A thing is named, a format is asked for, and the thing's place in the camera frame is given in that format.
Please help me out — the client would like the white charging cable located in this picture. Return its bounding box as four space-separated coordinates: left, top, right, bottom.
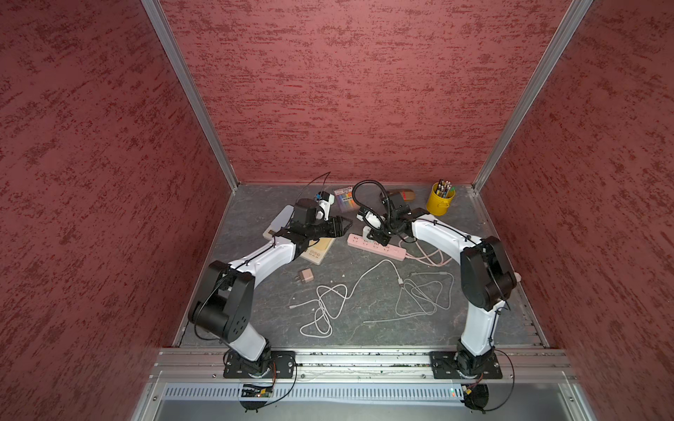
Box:
290 259 405 339

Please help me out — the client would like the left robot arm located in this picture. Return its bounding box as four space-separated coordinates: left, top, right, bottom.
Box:
188 191 353 377

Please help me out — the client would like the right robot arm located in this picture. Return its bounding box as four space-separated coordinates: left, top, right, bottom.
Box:
357 194 518 378

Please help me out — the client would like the yellow kitchen scale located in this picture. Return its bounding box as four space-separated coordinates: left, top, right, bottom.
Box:
300 238 335 265

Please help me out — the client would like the pink power strip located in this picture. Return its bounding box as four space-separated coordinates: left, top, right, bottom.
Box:
347 233 407 261

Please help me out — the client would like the colourful sticky flags pack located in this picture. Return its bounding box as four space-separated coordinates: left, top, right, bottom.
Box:
335 186 357 212

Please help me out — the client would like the brown striped glasses case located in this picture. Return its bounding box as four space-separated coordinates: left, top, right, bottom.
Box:
390 189 416 202

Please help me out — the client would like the pink USB charger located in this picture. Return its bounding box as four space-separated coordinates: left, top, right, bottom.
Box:
298 268 314 283

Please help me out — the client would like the yellow pen cup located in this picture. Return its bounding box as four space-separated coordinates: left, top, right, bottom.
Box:
426 179 456 217

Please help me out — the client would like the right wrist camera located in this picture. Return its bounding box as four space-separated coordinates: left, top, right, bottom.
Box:
356 207 384 230

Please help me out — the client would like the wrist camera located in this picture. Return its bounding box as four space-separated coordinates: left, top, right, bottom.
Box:
356 207 384 230
315 191 335 221

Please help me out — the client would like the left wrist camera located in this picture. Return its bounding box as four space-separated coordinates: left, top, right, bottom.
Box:
315 191 335 221

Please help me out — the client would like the grey thin cable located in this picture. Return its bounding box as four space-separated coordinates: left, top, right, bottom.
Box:
362 270 455 326

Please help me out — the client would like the pink power strip cord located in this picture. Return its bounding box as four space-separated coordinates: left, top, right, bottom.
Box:
398 238 522 282

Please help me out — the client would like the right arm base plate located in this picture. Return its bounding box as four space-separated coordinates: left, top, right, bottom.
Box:
429 351 503 382

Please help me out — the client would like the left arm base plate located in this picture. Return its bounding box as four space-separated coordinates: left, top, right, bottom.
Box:
223 350 296 381

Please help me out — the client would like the right corner aluminium post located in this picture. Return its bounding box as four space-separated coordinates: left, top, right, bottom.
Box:
472 0 593 195

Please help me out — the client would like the corner aluminium post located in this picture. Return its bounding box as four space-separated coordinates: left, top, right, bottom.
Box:
472 0 593 195
141 0 240 192

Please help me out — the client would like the left corner aluminium post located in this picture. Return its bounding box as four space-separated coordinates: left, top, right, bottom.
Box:
141 0 240 192

